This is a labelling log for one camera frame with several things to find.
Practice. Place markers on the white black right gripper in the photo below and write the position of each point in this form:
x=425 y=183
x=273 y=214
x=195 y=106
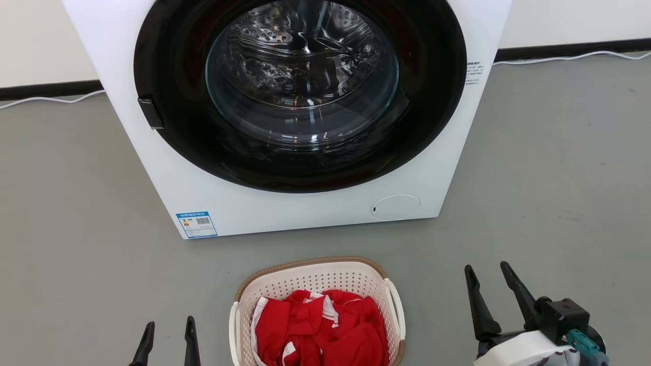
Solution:
x=529 y=351

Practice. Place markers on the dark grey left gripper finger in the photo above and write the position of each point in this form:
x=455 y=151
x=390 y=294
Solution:
x=144 y=348
x=191 y=345

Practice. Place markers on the cream perforated laundry basket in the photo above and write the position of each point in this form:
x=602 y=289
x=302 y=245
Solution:
x=310 y=277

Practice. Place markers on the red and white clothes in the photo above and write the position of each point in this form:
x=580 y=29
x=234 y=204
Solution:
x=351 y=335

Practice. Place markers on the blue energy label sticker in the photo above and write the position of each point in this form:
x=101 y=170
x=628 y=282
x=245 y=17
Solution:
x=196 y=225

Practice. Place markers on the round white filter cover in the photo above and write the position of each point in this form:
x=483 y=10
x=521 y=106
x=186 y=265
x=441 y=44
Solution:
x=395 y=207

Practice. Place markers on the white front-load washing machine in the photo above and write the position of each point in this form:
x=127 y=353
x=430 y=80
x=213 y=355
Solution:
x=279 y=213

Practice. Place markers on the small black text label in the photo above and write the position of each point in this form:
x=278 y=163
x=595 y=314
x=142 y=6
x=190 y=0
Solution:
x=474 y=72

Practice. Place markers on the black washer door latch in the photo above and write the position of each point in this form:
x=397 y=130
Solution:
x=150 y=114

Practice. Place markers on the black round glass washer door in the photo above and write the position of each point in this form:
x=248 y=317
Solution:
x=168 y=66

